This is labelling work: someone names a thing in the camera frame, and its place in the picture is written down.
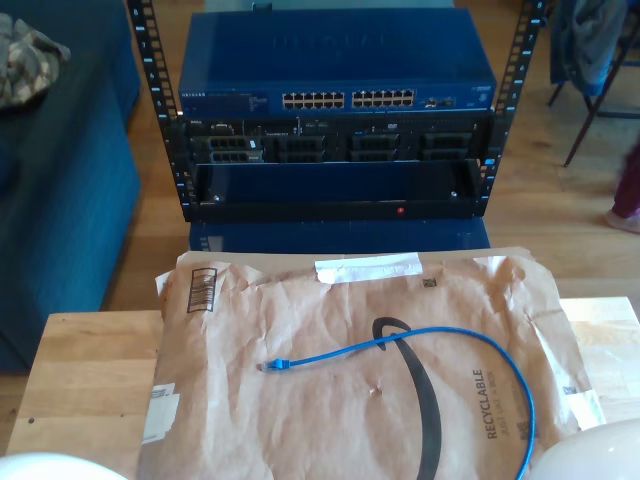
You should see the blue network cable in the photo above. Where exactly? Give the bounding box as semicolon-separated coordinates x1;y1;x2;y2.
256;326;537;480

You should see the blue box under rack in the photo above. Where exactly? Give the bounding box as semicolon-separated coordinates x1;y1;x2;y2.
188;219;492;254

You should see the black rack tray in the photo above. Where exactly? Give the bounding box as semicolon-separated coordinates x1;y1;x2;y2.
192;158;484;222

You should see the black rack server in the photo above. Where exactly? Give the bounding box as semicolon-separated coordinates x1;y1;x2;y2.
182;115;494;164

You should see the brown paper mailer envelope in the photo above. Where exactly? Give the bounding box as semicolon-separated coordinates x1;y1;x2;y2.
137;247;629;480

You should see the blue sofa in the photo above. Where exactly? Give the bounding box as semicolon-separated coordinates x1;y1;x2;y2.
0;0;142;375

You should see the dark metal chair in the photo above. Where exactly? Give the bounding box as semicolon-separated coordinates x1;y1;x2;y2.
547;0;640;169

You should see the person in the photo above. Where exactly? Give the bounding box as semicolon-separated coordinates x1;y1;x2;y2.
602;139;640;234

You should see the blue grey jacket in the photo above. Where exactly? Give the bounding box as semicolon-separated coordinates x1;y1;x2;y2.
549;0;634;99

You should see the camouflage cloth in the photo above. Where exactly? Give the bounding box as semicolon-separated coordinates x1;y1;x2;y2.
0;12;72;110

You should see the blue network switch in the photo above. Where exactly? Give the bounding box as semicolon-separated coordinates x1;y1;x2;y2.
178;8;497;117

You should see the black rack frame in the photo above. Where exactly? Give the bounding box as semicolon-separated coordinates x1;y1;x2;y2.
125;0;546;224

